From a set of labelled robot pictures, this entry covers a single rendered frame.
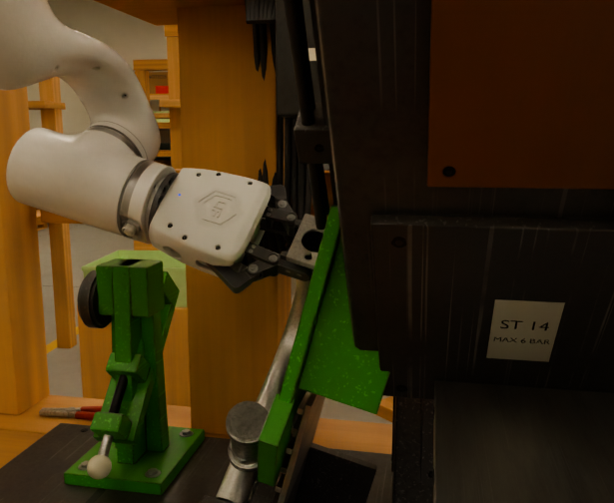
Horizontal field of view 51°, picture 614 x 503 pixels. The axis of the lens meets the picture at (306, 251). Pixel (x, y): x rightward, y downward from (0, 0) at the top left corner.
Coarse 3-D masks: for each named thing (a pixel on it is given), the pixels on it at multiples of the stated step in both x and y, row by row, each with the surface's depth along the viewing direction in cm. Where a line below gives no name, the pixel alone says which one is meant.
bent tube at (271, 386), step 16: (304, 224) 63; (304, 240) 63; (320, 240) 64; (288, 256) 61; (304, 256) 61; (304, 288) 67; (288, 320) 71; (288, 336) 70; (288, 352) 69; (272, 368) 69; (272, 384) 67; (272, 400) 66; (224, 480) 61; (240, 480) 61; (224, 496) 60; (240, 496) 60
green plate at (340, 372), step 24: (336, 216) 49; (336, 240) 50; (336, 264) 51; (312, 288) 51; (336, 288) 52; (312, 312) 51; (336, 312) 52; (312, 336) 53; (336, 336) 52; (312, 360) 53; (336, 360) 53; (360, 360) 52; (288, 384) 53; (312, 384) 54; (336, 384) 53; (360, 384) 53; (384, 384) 52; (360, 408) 53
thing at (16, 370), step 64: (192, 64) 88; (0, 128) 97; (192, 128) 89; (256, 128) 88; (0, 192) 97; (0, 256) 99; (0, 320) 101; (192, 320) 95; (256, 320) 93; (0, 384) 103; (192, 384) 96; (256, 384) 94
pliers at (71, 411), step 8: (48, 408) 104; (56, 408) 104; (64, 408) 104; (72, 408) 104; (80, 408) 104; (88, 408) 104; (96, 408) 104; (64, 416) 103; (72, 416) 102; (80, 416) 102; (88, 416) 102
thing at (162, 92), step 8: (160, 88) 996; (168, 88) 995; (152, 96) 990; (160, 96) 989; (168, 96) 987; (160, 112) 1002; (168, 112) 1001; (160, 120) 1005; (168, 120) 1004; (160, 128) 998; (168, 128) 996; (160, 152) 1004; (168, 152) 1003
